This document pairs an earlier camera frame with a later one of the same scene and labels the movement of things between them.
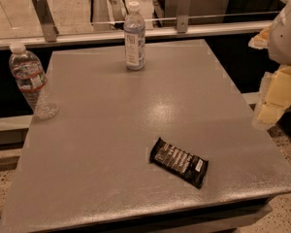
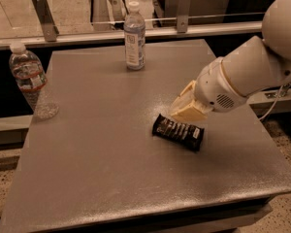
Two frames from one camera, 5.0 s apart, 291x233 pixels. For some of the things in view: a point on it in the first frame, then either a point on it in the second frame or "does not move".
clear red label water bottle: (30, 73) does not move
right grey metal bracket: (184, 8) does not move
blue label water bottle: (134, 38) does not move
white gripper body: (287, 36) -> (214, 87)
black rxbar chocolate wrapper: (192, 167) -> (185, 135)
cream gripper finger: (262, 40) -> (187, 95)
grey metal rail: (117, 35) does not move
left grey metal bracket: (49, 29) does not move
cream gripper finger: (277, 89) -> (189, 110)
